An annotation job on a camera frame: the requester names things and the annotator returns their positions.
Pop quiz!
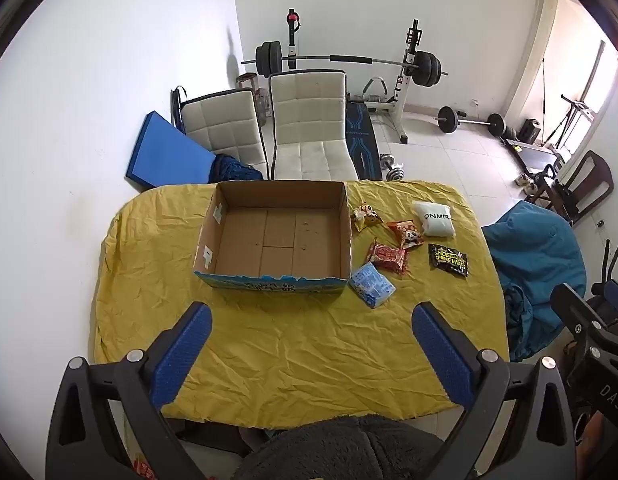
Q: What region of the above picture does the white air pillow pack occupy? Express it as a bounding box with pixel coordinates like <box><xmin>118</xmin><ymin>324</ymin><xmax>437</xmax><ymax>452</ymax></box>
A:
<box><xmin>412</xmin><ymin>200</ymin><xmax>455</xmax><ymax>238</ymax></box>

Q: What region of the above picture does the yellow panda snack bag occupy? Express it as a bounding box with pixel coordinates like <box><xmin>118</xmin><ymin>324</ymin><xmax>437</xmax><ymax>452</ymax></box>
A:
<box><xmin>350</xmin><ymin>203</ymin><xmax>383</xmax><ymax>233</ymax></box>

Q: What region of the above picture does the open cardboard box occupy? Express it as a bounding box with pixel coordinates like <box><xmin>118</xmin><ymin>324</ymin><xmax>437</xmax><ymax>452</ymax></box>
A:
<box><xmin>193</xmin><ymin>180</ymin><xmax>351</xmax><ymax>295</ymax></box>

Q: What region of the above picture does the white chair left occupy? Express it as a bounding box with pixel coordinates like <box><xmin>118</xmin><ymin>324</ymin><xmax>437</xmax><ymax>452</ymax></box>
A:
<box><xmin>181</xmin><ymin>89</ymin><xmax>270</xmax><ymax>180</ymax></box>

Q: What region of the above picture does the yellow tablecloth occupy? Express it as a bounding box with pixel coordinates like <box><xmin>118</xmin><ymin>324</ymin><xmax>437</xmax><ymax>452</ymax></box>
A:
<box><xmin>94</xmin><ymin>181</ymin><xmax>509</xmax><ymax>429</ymax></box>

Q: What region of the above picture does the blue denim cloth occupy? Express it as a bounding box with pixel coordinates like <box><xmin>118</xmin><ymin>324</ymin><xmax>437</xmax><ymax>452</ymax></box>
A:
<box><xmin>208</xmin><ymin>154</ymin><xmax>263</xmax><ymax>183</ymax></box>

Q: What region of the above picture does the blue tissue pack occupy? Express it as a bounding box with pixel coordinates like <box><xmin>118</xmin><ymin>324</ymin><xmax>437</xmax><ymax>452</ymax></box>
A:
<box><xmin>349</xmin><ymin>262</ymin><xmax>396</xmax><ymax>309</ymax></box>

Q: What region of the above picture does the dark wooden chair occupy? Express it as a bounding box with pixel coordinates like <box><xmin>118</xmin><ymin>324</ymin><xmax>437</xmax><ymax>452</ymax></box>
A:
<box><xmin>526</xmin><ymin>151</ymin><xmax>615</xmax><ymax>226</ymax></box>

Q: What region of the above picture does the black blue bench pad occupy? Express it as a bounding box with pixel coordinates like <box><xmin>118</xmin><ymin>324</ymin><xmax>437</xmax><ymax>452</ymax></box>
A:
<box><xmin>345</xmin><ymin>101</ymin><xmax>382</xmax><ymax>181</ymax></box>

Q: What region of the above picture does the orange snack bag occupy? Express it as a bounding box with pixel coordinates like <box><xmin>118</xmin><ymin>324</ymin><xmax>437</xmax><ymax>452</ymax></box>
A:
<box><xmin>386</xmin><ymin>220</ymin><xmax>424</xmax><ymax>250</ymax></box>

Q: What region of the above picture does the black fuzzy garment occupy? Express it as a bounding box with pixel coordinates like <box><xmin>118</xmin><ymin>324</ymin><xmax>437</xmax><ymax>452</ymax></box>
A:
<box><xmin>233</xmin><ymin>415</ymin><xmax>443</xmax><ymax>479</ymax></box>

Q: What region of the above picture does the red snack bag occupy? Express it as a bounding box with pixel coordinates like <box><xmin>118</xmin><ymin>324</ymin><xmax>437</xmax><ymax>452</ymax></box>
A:
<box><xmin>367</xmin><ymin>242</ymin><xmax>408</xmax><ymax>274</ymax></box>

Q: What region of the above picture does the blue folded mat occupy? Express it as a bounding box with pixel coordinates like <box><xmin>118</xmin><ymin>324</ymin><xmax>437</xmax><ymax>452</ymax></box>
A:
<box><xmin>126</xmin><ymin>112</ymin><xmax>216</xmax><ymax>188</ymax></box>

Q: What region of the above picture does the barbell on rack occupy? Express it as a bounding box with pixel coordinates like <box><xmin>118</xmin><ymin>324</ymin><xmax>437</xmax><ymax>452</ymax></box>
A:
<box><xmin>242</xmin><ymin>41</ymin><xmax>448</xmax><ymax>87</ymax></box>

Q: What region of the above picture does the weight bench rack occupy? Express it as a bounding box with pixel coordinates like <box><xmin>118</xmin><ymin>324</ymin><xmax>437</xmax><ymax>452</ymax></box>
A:
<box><xmin>362</xmin><ymin>18</ymin><xmax>422</xmax><ymax>144</ymax></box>

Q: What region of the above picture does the white chair right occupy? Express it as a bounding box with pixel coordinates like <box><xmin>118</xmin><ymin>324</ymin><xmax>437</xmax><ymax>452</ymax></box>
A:
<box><xmin>269</xmin><ymin>70</ymin><xmax>358</xmax><ymax>181</ymax></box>

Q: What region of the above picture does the black shoe wipes pack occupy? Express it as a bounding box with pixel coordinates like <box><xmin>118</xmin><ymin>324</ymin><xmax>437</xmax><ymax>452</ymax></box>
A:
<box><xmin>428</xmin><ymin>244</ymin><xmax>469</xmax><ymax>278</ymax></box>

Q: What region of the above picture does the small dumbbell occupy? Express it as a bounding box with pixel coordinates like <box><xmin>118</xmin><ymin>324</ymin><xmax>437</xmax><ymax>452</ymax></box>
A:
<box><xmin>379</xmin><ymin>153</ymin><xmax>405</xmax><ymax>181</ymax></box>

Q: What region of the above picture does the floor barbell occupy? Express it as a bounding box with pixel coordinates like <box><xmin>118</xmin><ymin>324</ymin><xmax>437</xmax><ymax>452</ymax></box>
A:
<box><xmin>435</xmin><ymin>106</ymin><xmax>507</xmax><ymax>138</ymax></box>

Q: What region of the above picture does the white chair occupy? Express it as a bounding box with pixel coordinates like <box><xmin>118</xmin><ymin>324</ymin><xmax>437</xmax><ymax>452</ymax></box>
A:
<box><xmin>269</xmin><ymin>70</ymin><xmax>358</xmax><ymax>181</ymax></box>
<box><xmin>181</xmin><ymin>89</ymin><xmax>270</xmax><ymax>180</ymax></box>

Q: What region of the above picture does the teal bean bag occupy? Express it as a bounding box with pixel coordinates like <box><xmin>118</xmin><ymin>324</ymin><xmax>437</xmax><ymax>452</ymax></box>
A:
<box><xmin>483</xmin><ymin>200</ymin><xmax>587</xmax><ymax>362</ymax></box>

